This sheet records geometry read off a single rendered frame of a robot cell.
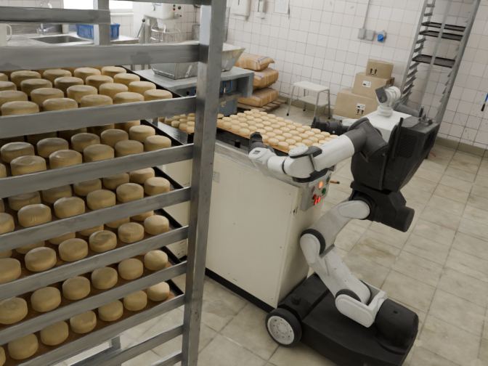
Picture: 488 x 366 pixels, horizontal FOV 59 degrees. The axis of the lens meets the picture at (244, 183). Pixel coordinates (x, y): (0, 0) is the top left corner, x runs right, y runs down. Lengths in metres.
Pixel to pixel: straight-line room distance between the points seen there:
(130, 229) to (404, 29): 5.28
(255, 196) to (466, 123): 4.09
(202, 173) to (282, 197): 1.32
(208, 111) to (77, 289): 0.42
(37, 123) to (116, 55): 0.15
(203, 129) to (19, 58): 0.31
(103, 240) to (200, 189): 0.21
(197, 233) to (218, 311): 1.67
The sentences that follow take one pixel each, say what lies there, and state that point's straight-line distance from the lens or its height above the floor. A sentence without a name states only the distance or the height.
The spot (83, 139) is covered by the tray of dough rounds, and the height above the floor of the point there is 1.42.
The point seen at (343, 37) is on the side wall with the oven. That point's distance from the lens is 6.12.
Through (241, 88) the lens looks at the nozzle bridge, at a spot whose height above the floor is 1.07.
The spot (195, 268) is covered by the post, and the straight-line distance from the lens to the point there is 0.92.
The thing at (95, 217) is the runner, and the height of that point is 1.32.
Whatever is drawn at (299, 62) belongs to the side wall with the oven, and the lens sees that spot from 6.39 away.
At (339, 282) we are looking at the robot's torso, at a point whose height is 0.37.
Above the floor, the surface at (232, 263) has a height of 0.22.
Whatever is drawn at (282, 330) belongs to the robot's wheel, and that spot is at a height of 0.08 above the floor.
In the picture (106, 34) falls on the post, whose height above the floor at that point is 1.55.
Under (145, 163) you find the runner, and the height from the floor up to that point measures 1.41.
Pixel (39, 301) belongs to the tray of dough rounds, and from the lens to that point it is 0.88.
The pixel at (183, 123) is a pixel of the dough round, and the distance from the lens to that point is 2.44.
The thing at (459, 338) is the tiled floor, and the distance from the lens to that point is 2.85.
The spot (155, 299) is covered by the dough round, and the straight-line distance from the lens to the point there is 1.01.
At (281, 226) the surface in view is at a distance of 2.17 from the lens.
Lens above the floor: 1.72
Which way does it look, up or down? 26 degrees down
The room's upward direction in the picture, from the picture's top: 7 degrees clockwise
